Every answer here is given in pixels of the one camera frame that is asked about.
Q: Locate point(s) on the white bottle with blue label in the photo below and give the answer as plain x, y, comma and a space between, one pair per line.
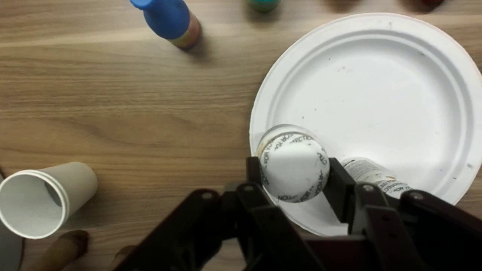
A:
294, 168

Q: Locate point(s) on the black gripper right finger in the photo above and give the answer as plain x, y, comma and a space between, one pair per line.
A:
392, 226

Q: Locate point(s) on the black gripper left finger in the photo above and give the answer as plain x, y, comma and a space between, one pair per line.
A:
261, 235

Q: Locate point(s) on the white paper cup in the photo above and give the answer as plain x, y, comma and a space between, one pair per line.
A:
39, 201

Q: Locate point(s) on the blue cap sauce bottle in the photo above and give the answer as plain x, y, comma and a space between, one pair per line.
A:
168, 20

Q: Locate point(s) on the small white pill bottle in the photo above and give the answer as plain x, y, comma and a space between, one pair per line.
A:
374, 174

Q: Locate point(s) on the white paper plate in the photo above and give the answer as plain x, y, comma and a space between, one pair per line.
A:
381, 100

